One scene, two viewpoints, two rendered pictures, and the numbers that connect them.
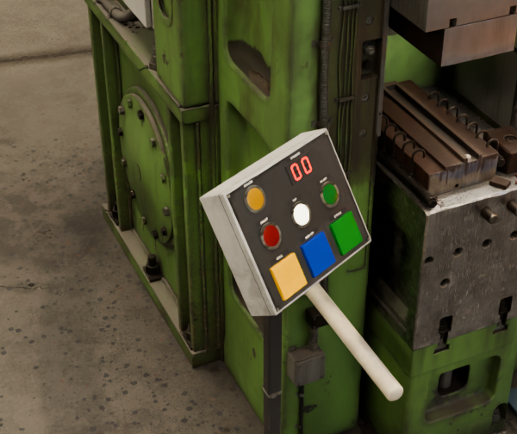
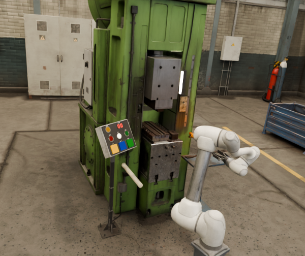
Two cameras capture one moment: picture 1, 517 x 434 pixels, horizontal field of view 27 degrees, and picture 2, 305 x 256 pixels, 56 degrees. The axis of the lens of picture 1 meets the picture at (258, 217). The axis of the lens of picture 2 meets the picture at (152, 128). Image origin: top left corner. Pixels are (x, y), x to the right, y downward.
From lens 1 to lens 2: 0.69 m
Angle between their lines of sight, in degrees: 16
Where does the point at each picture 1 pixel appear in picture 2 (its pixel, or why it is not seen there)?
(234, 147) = not seen: hidden behind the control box
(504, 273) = (171, 164)
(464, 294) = (160, 168)
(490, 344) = (168, 185)
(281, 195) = (114, 130)
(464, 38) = (160, 103)
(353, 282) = (134, 166)
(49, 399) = (56, 199)
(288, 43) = (120, 101)
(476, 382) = (165, 197)
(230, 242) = (101, 138)
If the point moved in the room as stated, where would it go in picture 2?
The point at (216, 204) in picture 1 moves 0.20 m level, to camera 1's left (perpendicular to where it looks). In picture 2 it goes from (98, 129) to (75, 128)
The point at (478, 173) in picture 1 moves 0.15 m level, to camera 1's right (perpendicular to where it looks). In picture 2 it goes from (164, 138) to (178, 138)
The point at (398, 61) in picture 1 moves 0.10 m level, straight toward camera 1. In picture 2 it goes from (149, 117) to (148, 120)
